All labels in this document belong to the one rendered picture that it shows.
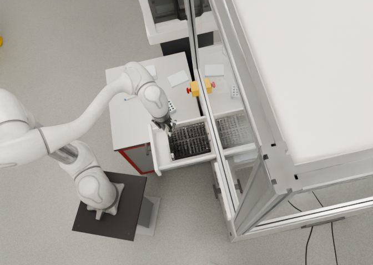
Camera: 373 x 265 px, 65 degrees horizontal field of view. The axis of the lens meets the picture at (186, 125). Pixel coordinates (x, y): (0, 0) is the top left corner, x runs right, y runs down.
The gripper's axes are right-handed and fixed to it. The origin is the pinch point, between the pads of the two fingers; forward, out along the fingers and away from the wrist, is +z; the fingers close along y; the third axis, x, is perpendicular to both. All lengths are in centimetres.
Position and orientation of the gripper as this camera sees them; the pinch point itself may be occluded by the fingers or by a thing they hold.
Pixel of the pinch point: (168, 130)
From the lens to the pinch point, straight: 157.7
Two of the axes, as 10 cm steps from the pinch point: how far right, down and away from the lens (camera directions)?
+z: 1.1, 4.0, 9.1
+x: 2.1, -9.0, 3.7
